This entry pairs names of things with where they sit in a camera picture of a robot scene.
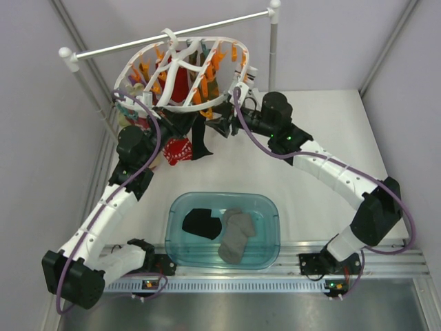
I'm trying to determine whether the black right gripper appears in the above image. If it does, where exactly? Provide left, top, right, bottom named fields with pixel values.
left=206, top=100, right=276, bottom=139

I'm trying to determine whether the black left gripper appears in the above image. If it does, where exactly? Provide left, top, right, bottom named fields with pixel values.
left=141, top=106, right=198, bottom=167

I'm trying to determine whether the white oval clip hanger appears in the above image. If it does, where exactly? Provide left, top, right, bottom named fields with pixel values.
left=114, top=30, right=255, bottom=117

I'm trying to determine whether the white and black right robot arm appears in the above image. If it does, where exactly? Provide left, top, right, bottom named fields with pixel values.
left=206, top=91, right=404, bottom=277

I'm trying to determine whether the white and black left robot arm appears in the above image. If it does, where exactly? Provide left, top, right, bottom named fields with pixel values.
left=42, top=110, right=196, bottom=309

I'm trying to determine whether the red patterned sock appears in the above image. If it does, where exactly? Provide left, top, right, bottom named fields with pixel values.
left=163, top=138, right=193, bottom=166

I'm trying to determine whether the olive green sock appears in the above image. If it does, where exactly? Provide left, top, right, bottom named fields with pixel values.
left=198, top=52, right=219, bottom=120

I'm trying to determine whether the white black striped sock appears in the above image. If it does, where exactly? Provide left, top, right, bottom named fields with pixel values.
left=234, top=64, right=258, bottom=91

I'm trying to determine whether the grey sock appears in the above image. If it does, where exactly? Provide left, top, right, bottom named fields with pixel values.
left=218, top=208, right=256, bottom=264

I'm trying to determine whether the white drying rack stand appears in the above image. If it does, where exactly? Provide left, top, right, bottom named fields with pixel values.
left=59, top=1, right=281, bottom=120

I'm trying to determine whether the teal transparent plastic tub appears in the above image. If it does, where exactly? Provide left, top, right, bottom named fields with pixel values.
left=165, top=192, right=280, bottom=270

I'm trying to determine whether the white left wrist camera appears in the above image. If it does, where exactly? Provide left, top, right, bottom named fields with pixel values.
left=137, top=91, right=154, bottom=109

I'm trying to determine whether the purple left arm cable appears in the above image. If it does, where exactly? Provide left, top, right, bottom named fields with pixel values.
left=55, top=89, right=170, bottom=315

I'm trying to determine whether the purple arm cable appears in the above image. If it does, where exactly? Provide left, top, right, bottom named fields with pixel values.
left=233, top=86, right=414, bottom=301
left=55, top=89, right=170, bottom=315

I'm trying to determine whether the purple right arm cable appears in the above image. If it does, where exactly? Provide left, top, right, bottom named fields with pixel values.
left=233, top=86, right=414, bottom=301

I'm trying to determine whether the aluminium mounting rail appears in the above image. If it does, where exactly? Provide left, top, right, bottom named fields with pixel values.
left=53, top=241, right=430, bottom=294

